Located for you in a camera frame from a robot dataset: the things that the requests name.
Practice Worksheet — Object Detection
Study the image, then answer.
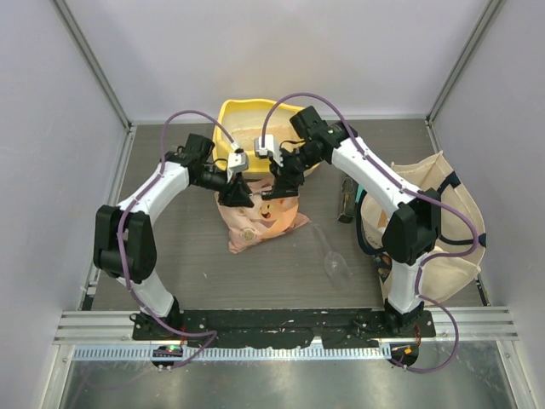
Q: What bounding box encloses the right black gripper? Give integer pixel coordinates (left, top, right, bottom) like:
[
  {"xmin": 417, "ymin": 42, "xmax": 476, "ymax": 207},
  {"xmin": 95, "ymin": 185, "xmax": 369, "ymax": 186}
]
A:
[{"xmin": 268, "ymin": 144, "xmax": 322, "ymax": 193}]

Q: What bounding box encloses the pink cat litter bag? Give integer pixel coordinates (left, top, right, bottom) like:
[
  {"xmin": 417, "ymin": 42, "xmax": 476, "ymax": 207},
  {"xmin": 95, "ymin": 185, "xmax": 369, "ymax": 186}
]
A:
[{"xmin": 216, "ymin": 177, "xmax": 309, "ymax": 254}]

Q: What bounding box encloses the clear plastic scoop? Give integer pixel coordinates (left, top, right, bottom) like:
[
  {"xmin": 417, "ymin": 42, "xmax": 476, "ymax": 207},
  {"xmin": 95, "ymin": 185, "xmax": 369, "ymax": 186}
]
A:
[{"xmin": 313, "ymin": 223, "xmax": 352, "ymax": 291}]

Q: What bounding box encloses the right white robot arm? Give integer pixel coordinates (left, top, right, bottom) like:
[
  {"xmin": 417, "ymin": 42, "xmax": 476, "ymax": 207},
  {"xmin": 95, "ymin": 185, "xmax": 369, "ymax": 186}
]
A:
[{"xmin": 255, "ymin": 107, "xmax": 441, "ymax": 337}]

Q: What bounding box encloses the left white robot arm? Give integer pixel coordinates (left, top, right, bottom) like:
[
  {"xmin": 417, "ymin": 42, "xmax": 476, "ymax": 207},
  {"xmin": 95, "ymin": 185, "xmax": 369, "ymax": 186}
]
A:
[{"xmin": 93, "ymin": 134, "xmax": 254, "ymax": 340}]

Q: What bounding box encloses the yellow litter box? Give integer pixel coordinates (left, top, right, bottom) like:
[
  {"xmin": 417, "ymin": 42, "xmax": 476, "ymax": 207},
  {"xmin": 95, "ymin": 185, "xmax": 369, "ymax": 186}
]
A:
[{"xmin": 217, "ymin": 99, "xmax": 303, "ymax": 181}]

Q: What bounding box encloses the teal flat stick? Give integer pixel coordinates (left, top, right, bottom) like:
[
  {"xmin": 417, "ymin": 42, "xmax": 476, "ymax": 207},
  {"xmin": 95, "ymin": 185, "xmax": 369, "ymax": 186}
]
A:
[{"xmin": 356, "ymin": 186, "xmax": 366, "ymax": 202}]

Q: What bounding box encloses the beige canvas tote bag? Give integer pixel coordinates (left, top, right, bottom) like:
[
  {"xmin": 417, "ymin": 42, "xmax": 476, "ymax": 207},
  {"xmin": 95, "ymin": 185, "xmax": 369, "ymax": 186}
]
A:
[{"xmin": 355, "ymin": 148, "xmax": 487, "ymax": 304}]

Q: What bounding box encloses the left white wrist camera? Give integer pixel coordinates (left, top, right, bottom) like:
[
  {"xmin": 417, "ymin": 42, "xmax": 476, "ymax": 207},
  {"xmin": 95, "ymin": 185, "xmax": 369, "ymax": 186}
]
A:
[{"xmin": 227, "ymin": 147, "xmax": 249, "ymax": 182}]

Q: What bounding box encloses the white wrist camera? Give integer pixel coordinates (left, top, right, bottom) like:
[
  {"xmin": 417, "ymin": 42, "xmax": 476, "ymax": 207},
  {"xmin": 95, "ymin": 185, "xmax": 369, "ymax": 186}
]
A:
[
  {"xmin": 254, "ymin": 134, "xmax": 283, "ymax": 167},
  {"xmin": 227, "ymin": 147, "xmax": 249, "ymax": 182}
]

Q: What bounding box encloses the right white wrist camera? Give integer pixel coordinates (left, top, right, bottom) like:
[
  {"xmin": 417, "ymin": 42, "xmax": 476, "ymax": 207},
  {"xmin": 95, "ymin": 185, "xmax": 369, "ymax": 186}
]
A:
[{"xmin": 254, "ymin": 134, "xmax": 283, "ymax": 167}]

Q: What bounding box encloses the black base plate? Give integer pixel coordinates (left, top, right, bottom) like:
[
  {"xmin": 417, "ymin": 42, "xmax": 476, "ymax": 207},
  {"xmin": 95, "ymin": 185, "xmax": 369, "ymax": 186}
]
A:
[{"xmin": 131, "ymin": 307, "xmax": 439, "ymax": 349}]

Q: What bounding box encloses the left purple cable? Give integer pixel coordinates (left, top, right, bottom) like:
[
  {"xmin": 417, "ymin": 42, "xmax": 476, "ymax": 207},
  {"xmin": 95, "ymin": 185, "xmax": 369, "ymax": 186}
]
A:
[{"xmin": 117, "ymin": 109, "xmax": 242, "ymax": 368}]

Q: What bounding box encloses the white slotted cable duct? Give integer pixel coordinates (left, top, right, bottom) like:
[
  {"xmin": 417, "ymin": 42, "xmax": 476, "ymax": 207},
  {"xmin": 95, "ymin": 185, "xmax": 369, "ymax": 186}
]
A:
[{"xmin": 72, "ymin": 343, "xmax": 391, "ymax": 363}]

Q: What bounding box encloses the aluminium rail frame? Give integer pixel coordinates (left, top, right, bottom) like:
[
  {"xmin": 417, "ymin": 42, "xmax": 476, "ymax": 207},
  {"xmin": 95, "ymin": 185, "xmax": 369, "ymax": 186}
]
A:
[{"xmin": 53, "ymin": 307, "xmax": 519, "ymax": 345}]

